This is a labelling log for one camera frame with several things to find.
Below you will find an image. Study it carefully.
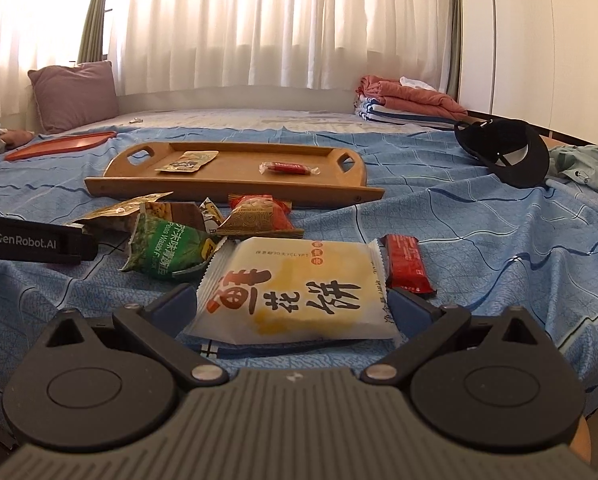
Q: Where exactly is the white patterned mattress pad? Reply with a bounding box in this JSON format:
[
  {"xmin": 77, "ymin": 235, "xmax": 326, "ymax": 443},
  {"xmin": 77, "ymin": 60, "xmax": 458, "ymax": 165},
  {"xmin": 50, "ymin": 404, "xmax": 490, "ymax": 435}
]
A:
[{"xmin": 39, "ymin": 107, "xmax": 461, "ymax": 135}]

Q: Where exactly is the wooden tray with handles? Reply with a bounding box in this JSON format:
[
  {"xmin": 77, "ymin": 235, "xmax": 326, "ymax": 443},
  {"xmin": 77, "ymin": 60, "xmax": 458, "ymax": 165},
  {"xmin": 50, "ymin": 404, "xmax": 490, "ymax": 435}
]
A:
[{"xmin": 83, "ymin": 141, "xmax": 386, "ymax": 207}]

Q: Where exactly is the blue grid bedsheet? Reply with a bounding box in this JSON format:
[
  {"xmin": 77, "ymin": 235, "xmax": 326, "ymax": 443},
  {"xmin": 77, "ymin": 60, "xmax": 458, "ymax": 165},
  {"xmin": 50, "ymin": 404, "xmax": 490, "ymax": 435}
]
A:
[{"xmin": 0, "ymin": 124, "xmax": 598, "ymax": 441}]

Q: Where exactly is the green pea snack packet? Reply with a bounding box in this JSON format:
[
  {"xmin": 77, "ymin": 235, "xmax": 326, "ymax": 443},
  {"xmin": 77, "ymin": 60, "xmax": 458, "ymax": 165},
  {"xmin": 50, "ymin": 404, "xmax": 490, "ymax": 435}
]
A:
[{"xmin": 120, "ymin": 211, "xmax": 219, "ymax": 282}]

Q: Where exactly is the folded clothes pile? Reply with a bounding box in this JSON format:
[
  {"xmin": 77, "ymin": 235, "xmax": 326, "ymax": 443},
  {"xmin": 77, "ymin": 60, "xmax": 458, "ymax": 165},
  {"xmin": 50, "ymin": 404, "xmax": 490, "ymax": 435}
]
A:
[{"xmin": 359, "ymin": 74, "xmax": 468, "ymax": 119}]

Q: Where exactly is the mauve pillow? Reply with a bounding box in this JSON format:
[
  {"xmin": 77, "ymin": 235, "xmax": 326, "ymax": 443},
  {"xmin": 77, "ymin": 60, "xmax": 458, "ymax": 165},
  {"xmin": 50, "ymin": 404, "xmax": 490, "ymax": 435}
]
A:
[{"xmin": 27, "ymin": 60, "xmax": 120, "ymax": 135}]

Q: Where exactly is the white wardrobe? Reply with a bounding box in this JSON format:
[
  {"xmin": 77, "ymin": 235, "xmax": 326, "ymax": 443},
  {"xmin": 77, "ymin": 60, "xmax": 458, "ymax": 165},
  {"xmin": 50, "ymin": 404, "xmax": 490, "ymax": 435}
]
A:
[{"xmin": 458, "ymin": 0, "xmax": 598, "ymax": 157}]

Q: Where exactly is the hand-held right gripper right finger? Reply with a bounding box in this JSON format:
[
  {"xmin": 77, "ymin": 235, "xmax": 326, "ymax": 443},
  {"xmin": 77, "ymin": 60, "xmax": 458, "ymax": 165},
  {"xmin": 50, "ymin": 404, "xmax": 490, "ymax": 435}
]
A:
[{"xmin": 359, "ymin": 287, "xmax": 556, "ymax": 390}]

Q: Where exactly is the dark red snack bar packet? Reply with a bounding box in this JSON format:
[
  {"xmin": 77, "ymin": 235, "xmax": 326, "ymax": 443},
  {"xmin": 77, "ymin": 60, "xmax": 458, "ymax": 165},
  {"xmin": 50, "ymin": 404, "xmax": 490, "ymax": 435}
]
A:
[{"xmin": 380, "ymin": 233, "xmax": 438, "ymax": 295}]

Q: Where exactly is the brown almond snack packet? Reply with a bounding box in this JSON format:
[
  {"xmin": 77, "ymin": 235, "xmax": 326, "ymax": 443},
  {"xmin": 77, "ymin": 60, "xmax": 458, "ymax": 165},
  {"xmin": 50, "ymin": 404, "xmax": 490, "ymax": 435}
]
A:
[{"xmin": 143, "ymin": 200, "xmax": 206, "ymax": 232}]

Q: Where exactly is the red orange nut packet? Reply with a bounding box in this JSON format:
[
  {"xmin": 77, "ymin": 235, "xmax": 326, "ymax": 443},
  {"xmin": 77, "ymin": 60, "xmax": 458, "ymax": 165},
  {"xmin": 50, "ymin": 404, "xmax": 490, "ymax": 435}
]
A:
[{"xmin": 215, "ymin": 193, "xmax": 305, "ymax": 240}]

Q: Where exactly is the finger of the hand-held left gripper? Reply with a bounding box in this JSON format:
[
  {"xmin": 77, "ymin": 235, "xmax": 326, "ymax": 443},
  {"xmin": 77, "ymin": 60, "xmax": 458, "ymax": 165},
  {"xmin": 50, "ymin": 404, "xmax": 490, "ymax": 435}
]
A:
[{"xmin": 60, "ymin": 223, "xmax": 100, "ymax": 262}]

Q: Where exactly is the white sheer curtain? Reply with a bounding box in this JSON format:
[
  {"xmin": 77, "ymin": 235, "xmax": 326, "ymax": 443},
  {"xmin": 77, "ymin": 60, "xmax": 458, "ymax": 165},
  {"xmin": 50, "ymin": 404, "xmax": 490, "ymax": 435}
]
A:
[
  {"xmin": 0, "ymin": 0, "xmax": 100, "ymax": 117},
  {"xmin": 101, "ymin": 0, "xmax": 457, "ymax": 97}
]

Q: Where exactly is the grey green curtain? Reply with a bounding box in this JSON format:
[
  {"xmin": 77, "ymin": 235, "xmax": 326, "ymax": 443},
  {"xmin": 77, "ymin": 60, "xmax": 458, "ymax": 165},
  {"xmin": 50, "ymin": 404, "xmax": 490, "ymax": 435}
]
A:
[
  {"xmin": 77, "ymin": 0, "xmax": 112, "ymax": 66},
  {"xmin": 448, "ymin": 0, "xmax": 466, "ymax": 107}
]

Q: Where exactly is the pale teal garment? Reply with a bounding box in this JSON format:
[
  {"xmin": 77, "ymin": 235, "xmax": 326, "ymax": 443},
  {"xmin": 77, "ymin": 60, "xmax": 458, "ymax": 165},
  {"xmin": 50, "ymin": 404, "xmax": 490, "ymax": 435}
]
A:
[{"xmin": 546, "ymin": 144, "xmax": 598, "ymax": 222}]

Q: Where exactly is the blue white striped folded towel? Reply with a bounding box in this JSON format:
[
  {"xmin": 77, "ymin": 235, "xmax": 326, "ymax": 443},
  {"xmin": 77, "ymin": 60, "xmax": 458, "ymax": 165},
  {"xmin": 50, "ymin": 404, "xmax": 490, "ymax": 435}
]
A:
[{"xmin": 353, "ymin": 96, "xmax": 461, "ymax": 129}]

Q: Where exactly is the brown soft object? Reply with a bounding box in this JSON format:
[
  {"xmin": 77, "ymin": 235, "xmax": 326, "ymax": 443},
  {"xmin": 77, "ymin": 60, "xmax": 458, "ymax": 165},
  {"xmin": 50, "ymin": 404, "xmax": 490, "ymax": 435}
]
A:
[{"xmin": 0, "ymin": 129, "xmax": 34, "ymax": 149}]

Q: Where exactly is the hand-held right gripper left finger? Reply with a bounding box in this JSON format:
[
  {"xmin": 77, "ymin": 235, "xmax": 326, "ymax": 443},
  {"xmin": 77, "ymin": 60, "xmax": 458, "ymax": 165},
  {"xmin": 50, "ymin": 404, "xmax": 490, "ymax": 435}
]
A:
[{"xmin": 41, "ymin": 283, "xmax": 230, "ymax": 390}]

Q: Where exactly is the beige green snack packet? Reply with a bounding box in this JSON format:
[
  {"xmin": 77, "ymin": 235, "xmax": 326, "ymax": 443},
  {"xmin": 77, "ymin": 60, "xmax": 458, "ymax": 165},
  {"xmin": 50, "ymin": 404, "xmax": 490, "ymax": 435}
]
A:
[{"xmin": 154, "ymin": 150, "xmax": 219, "ymax": 173}]

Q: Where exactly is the gold white candy packet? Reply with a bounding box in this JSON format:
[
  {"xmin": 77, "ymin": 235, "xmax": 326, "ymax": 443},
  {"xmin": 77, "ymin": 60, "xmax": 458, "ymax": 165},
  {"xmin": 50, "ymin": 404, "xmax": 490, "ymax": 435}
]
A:
[{"xmin": 70, "ymin": 190, "xmax": 175, "ymax": 234}]

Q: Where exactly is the small yellow snack packet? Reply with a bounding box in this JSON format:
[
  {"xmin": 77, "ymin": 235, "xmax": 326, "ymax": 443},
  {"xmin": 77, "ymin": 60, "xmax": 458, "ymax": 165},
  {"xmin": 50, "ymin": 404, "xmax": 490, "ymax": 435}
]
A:
[{"xmin": 198, "ymin": 197, "xmax": 226, "ymax": 235}]

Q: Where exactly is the red plastic tray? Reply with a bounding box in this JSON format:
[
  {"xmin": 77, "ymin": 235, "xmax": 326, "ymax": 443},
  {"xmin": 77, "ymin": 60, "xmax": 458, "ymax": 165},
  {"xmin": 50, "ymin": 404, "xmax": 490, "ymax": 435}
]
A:
[{"xmin": 4, "ymin": 131, "xmax": 118, "ymax": 162}]

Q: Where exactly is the black bag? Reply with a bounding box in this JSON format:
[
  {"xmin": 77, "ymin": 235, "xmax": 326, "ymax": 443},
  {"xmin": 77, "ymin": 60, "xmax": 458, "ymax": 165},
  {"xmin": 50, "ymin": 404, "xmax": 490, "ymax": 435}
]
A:
[{"xmin": 452, "ymin": 118, "xmax": 550, "ymax": 189}]

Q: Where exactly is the small red candy packet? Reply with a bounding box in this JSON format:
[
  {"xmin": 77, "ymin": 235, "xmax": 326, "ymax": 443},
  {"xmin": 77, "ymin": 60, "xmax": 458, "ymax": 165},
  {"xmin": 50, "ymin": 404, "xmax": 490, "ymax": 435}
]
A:
[{"xmin": 258, "ymin": 159, "xmax": 321, "ymax": 177}]

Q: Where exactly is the yellow white pastry packet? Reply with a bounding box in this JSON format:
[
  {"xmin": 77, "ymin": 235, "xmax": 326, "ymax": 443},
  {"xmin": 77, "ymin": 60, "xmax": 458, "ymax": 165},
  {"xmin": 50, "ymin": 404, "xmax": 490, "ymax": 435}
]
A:
[{"xmin": 183, "ymin": 236, "xmax": 401, "ymax": 347}]

